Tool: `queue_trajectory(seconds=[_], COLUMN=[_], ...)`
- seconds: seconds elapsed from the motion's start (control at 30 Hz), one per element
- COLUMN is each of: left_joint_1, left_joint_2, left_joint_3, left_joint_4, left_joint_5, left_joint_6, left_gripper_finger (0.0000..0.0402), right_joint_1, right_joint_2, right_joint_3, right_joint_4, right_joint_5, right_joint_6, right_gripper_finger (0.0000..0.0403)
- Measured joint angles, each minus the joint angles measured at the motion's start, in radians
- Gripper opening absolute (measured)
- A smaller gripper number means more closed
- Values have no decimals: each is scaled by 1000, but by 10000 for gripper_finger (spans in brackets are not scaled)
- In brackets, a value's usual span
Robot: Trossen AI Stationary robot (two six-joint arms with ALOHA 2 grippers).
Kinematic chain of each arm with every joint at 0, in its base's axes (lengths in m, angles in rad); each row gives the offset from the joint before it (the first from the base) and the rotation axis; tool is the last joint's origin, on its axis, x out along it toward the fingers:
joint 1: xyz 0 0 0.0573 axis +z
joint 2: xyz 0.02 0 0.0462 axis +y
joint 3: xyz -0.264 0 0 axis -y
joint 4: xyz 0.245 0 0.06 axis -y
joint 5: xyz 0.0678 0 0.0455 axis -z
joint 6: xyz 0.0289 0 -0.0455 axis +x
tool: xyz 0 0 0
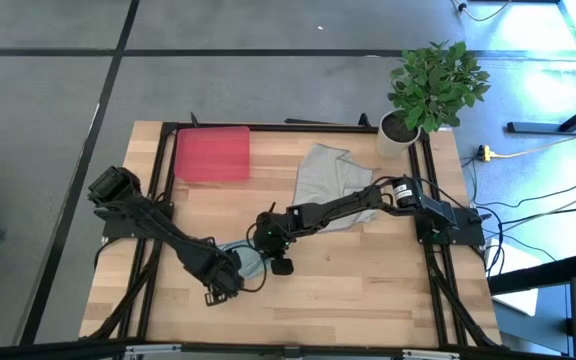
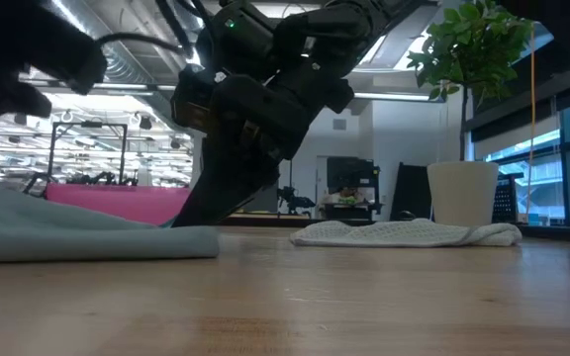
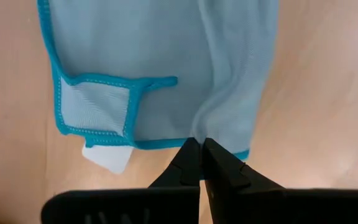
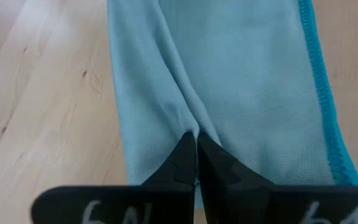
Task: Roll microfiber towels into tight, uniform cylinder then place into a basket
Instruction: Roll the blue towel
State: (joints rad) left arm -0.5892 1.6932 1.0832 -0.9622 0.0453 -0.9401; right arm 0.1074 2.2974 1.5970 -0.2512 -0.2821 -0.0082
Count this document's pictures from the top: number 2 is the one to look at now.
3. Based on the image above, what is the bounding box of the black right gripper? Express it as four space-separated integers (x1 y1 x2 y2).
171 72 317 228

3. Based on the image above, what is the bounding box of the teal microfiber towel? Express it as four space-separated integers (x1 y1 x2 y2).
0 181 222 264

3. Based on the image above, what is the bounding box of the grey waffle microfiber towel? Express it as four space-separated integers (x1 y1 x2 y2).
289 218 523 248

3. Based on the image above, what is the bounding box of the pink plastic basket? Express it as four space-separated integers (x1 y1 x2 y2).
44 183 193 227

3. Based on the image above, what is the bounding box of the black robot station with table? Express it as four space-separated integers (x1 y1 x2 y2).
228 185 318 227

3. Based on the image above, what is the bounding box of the black equipment cart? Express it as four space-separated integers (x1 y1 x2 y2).
318 155 383 223

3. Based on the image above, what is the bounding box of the black chair back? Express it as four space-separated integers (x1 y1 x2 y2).
389 161 435 223

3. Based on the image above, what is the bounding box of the long ceiling strip light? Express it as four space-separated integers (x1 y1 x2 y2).
17 81 432 102

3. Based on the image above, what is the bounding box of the white plant pot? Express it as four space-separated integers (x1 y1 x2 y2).
426 160 501 228

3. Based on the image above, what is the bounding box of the black perforated bin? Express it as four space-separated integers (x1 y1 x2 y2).
491 172 524 224

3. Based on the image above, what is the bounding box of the green leafy plant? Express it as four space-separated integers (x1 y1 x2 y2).
406 0 536 162

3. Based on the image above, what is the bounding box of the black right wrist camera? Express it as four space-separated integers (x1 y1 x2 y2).
169 62 217 135

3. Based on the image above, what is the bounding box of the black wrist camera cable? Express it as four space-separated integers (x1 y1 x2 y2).
94 31 188 56

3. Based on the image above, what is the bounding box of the yellow hanging power cord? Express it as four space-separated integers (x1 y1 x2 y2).
524 27 537 222

